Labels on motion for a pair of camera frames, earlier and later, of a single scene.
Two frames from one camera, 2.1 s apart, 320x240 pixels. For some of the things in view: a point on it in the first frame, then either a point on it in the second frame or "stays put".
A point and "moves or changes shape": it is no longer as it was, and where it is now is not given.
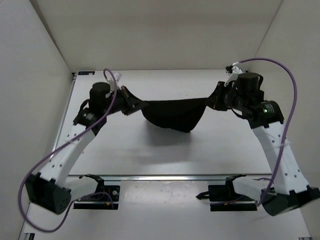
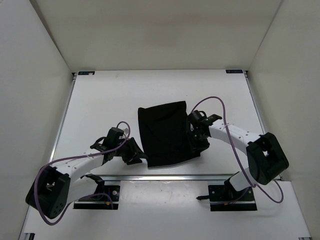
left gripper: [135, 103] → [136, 148]
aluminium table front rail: [167, 177] stays put
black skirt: [181, 115] moves or changes shape
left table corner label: [86, 73] stays put
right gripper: [215, 101] → [196, 146]
